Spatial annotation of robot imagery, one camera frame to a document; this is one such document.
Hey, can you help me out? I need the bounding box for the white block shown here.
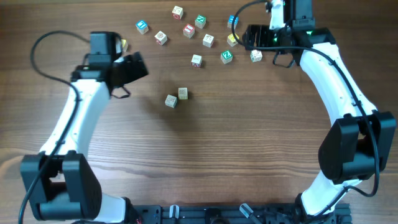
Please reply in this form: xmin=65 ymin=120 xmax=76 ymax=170
xmin=250 ymin=50 xmax=262 ymax=62

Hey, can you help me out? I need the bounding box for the plain wooden block blue side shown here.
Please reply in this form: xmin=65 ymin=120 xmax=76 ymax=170
xmin=165 ymin=95 xmax=178 ymax=108

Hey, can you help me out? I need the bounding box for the green z block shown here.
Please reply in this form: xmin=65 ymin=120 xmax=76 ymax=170
xmin=220 ymin=50 xmax=233 ymax=64
xmin=195 ymin=14 xmax=206 ymax=29

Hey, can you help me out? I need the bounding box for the wooden block yellow side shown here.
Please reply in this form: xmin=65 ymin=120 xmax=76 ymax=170
xmin=178 ymin=88 xmax=188 ymax=100

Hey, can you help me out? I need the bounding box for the wooden block red triangle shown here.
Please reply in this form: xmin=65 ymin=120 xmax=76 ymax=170
xmin=191 ymin=54 xmax=202 ymax=68

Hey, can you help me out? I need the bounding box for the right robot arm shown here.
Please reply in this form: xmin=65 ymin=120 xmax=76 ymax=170
xmin=239 ymin=1 xmax=396 ymax=223

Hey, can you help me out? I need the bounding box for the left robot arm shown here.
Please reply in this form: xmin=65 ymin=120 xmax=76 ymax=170
xmin=18 ymin=31 xmax=148 ymax=223

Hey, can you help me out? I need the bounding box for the yellow block left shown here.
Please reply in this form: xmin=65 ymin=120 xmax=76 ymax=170
xmin=121 ymin=39 xmax=129 ymax=52

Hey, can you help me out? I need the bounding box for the blue block left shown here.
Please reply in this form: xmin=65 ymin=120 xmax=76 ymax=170
xmin=136 ymin=20 xmax=149 ymax=34

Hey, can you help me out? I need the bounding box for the wooden block red drawing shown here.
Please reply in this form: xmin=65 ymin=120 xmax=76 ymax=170
xmin=154 ymin=31 xmax=168 ymax=45

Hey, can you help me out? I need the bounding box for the yellow block right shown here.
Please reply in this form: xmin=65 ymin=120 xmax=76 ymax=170
xmin=227 ymin=34 xmax=238 ymax=47

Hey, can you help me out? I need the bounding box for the blue block right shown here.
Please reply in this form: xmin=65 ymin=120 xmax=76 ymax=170
xmin=227 ymin=15 xmax=239 ymax=29

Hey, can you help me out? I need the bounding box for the red-edged wooden block top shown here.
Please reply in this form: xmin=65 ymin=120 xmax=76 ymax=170
xmin=172 ymin=6 xmax=183 ymax=20

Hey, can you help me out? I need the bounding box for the red I block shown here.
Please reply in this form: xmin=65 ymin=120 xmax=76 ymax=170
xmin=183 ymin=24 xmax=195 ymax=39

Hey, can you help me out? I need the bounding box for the wooden block airplane drawing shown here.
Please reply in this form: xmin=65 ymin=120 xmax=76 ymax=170
xmin=203 ymin=34 xmax=214 ymax=48

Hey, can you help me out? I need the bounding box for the right black cable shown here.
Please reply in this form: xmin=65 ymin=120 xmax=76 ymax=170
xmin=231 ymin=0 xmax=381 ymax=218

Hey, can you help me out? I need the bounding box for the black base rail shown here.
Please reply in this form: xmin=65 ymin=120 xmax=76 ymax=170
xmin=124 ymin=202 xmax=353 ymax=224

